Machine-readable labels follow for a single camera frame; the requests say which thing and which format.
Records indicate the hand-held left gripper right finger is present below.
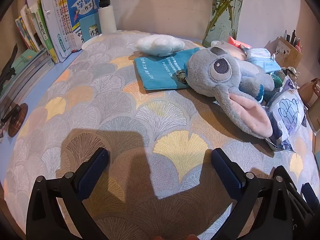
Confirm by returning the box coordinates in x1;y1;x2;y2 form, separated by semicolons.
211;148;293;240

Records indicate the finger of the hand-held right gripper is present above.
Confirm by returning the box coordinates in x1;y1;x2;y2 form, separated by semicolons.
286;177;320;230

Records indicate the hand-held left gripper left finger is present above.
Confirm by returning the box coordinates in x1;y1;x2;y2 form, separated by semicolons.
26;147;110;240

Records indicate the grey plush toy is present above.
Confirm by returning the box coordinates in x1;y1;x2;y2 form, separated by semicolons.
186;46;275;139

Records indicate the teal fabric pouch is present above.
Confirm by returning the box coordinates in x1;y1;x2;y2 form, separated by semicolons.
133;48;204;91

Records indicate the small beige figurine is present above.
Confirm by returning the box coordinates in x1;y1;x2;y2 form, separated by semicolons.
286;66;300;85

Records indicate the pink packet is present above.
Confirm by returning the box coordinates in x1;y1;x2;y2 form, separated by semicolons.
229;37;252;49

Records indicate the white cloud plush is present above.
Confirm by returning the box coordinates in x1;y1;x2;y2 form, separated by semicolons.
134;34;186;57

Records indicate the leaf-patterned tablecloth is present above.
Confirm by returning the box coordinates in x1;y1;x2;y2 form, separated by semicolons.
4;30;320;240

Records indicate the brown round disc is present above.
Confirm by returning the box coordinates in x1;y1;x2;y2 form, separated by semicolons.
7;102;28;138

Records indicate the teal small cloth item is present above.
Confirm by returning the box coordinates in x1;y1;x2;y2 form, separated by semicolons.
271;70;285;88

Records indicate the blue face mask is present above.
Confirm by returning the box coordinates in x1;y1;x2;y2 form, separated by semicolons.
240;46;282;74

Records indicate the stack of flat books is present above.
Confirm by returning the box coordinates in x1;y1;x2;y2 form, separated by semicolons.
0;49;55;110

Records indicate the black folding stand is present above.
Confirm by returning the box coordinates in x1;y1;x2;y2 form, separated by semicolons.
0;44;19;90

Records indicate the beige pen holder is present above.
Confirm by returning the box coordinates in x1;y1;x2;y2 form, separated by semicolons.
274;37;303;68

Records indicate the teal booklet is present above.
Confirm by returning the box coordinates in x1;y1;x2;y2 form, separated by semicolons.
79;12;102;43

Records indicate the glass vase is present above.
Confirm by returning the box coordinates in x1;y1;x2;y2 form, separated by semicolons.
202;0;248;48

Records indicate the row of upright books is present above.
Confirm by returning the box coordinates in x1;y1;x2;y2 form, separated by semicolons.
15;0;100;64

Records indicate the bunch of pens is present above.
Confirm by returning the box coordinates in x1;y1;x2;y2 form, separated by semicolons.
284;29;302;48

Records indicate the metal keychain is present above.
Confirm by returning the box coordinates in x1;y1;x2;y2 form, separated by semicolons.
176;69;188;83

